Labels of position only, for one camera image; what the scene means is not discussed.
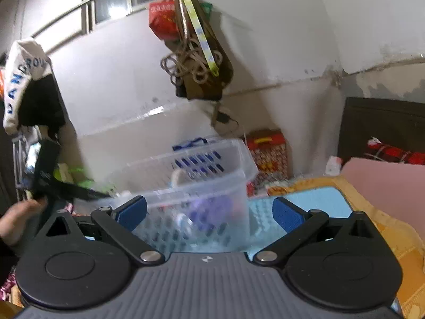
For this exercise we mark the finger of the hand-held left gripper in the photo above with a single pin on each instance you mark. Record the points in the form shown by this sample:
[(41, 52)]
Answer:
[(86, 192)]

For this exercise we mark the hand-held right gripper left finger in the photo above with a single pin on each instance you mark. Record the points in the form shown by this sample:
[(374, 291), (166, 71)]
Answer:
[(132, 211)]

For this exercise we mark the person's left hand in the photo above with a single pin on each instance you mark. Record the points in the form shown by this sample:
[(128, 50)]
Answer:
[(16, 221)]

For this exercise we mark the black charger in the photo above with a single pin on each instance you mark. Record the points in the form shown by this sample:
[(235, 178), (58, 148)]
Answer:
[(222, 117)]

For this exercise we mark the red plaid cloth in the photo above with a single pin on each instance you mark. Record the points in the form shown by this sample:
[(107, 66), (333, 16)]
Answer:
[(395, 153)]

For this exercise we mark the white carton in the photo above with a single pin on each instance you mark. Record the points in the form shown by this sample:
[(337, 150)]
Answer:
[(333, 165)]

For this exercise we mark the white and black garment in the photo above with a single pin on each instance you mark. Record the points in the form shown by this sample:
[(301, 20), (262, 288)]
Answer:
[(23, 73)]

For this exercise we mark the purple object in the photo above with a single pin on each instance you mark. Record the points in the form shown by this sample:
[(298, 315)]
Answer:
[(209, 211)]

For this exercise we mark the dark wooden headboard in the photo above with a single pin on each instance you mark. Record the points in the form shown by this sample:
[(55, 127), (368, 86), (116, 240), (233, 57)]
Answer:
[(381, 119)]

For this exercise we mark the metal pipe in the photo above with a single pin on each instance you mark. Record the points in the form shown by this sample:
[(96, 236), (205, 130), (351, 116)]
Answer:
[(66, 10)]

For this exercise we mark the pink blanket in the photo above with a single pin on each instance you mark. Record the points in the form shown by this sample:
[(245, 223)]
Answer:
[(388, 186)]

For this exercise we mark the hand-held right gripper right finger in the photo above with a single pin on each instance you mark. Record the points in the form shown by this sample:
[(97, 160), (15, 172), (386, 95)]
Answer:
[(287, 214)]

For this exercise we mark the red printed box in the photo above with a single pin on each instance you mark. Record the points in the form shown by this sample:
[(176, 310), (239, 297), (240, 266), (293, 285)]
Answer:
[(269, 156)]

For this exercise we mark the olive hanging bag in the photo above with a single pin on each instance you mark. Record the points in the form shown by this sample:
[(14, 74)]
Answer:
[(202, 88)]

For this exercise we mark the orange floral blanket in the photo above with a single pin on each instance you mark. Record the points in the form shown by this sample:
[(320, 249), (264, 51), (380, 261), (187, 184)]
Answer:
[(398, 236)]

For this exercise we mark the window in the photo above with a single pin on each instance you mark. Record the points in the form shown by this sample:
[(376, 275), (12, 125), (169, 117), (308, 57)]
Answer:
[(109, 3)]

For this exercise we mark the clear plastic basket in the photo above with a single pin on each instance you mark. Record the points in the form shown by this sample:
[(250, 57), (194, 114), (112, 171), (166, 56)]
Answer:
[(212, 172)]

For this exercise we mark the red hanging bag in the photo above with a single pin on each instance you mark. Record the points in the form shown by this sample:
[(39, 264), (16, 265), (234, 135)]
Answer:
[(162, 20)]

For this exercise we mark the green paper bag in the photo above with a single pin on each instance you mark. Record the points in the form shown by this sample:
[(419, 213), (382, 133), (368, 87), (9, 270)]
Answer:
[(73, 172)]

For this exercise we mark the blue tote bag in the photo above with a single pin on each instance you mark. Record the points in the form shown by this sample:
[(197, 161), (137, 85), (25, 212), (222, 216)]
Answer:
[(186, 144)]

